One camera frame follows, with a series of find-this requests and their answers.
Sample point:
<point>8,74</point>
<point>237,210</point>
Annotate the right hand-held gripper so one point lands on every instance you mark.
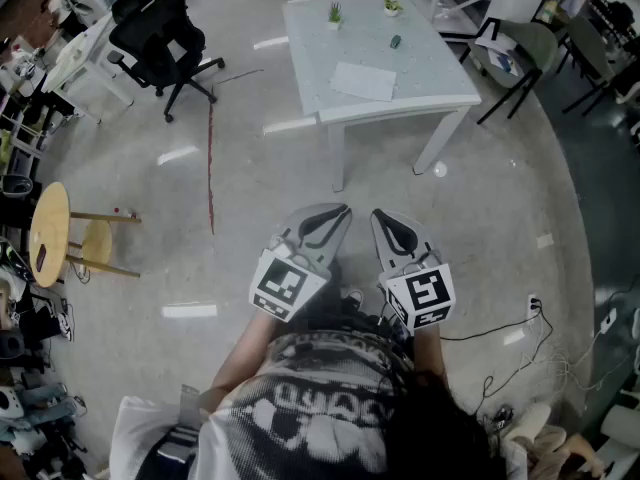
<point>422,293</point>

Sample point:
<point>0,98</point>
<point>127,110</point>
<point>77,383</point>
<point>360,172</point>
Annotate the white table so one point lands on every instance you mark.
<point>380,110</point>

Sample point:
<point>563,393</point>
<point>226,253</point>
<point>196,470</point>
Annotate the round wooden stool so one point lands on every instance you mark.
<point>97,243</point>

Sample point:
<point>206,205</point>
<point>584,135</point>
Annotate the leafy green potted plant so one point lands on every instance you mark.
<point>391,8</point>

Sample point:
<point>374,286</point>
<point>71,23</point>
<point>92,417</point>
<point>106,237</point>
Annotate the dark red small case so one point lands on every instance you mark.
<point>41,256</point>

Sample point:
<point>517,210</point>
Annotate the white shelving rack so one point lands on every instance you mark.
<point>440,3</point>

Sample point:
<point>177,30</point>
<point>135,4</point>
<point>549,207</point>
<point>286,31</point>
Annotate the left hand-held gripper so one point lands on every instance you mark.
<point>280,283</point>

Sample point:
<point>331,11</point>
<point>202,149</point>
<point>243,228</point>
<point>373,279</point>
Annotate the white paper sheet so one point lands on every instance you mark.
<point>362,82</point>

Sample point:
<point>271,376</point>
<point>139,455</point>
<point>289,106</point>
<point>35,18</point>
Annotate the white desk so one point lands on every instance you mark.
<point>75,63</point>

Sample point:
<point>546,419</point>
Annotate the loose white documents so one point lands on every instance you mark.
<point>492,43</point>

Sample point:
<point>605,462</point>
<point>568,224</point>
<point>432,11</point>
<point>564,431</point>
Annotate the person's sneaker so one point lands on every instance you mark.
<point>354,297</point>

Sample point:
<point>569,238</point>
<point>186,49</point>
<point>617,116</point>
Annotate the person's left forearm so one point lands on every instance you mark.
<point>240,358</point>

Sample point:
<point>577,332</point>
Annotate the black speaker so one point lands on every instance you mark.
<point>11,344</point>

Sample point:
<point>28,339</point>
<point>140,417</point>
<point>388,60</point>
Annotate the black mesh office chair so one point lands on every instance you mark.
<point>150,33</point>

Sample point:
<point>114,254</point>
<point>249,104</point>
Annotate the spiky green potted plant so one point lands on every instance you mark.
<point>334,18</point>

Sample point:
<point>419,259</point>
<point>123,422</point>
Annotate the person's printed shirt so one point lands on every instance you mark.
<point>310,418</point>

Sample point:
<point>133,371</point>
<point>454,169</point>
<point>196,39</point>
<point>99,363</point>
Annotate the person's black trousers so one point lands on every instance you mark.
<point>330,313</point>

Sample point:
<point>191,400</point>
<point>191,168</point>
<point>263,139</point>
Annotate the white power adapter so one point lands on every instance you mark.
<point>608,320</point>

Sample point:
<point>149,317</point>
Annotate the white round bin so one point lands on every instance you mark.
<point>16,187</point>

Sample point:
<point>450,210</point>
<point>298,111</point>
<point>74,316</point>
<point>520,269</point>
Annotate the white power strip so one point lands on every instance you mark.
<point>533,308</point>

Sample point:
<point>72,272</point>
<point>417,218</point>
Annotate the red floor tape strip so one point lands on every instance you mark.
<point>210,168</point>

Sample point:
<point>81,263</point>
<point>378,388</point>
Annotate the small dark green object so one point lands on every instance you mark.
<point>395,41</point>

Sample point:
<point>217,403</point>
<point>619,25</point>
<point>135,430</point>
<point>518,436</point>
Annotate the round wooden table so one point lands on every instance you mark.
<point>50,233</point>

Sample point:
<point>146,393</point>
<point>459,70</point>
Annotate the grey chair black legs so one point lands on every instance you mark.
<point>530,43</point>
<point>585,43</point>

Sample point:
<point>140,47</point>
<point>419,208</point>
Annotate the person's right forearm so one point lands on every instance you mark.
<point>430,353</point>

